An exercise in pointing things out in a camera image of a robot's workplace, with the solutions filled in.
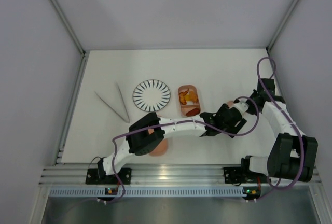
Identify aluminium mounting rail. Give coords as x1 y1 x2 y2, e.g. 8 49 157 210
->
38 163 322 186

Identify pink lunch box lid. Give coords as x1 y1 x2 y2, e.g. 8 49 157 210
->
149 138 169 157

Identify pink divided lunch box tray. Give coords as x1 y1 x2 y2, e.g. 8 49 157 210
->
177 85 201 117

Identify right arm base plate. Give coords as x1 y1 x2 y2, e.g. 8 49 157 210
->
223 166 267 185

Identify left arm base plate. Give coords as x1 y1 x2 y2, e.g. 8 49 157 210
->
85 168 132 185

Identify orange fried shrimp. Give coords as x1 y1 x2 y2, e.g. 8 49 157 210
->
179 89 190 105

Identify left aluminium frame post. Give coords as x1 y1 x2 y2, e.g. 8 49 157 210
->
48 0 86 57

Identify light pink lid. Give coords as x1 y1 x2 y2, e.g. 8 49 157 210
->
227 101 248 121

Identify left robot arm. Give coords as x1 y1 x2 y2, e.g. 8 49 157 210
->
97 100 249 178

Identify brown meat slice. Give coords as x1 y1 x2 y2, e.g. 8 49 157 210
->
186 108 200 117

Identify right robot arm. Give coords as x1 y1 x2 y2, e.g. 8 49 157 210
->
241 78 318 182

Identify blue striped white plate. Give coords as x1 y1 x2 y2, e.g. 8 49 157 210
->
132 79 171 113

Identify metal serving tongs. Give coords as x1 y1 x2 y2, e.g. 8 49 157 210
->
93 81 130 124

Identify fried egg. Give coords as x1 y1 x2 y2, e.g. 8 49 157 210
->
186 100 199 105

